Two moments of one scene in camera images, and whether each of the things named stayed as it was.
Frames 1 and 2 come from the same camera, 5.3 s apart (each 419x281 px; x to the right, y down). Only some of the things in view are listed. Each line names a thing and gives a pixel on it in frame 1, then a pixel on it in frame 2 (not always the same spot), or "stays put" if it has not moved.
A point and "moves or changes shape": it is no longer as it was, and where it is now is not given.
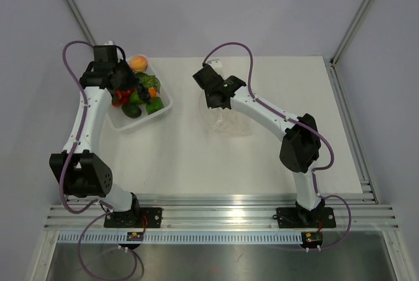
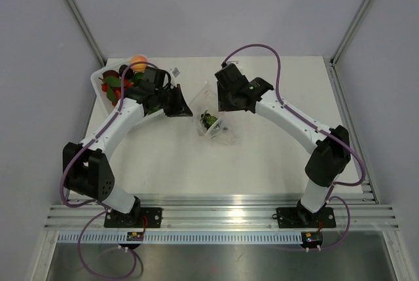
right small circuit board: [311, 240] stays put
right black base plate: [296, 218] stays put
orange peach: [138, 63] stays put
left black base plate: [142, 217] stays put
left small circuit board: [135, 236] stays put
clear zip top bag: [224, 120] moves or changes shape
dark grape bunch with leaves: [145, 82] moves or changes shape
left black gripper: [133, 81] → [180, 109]
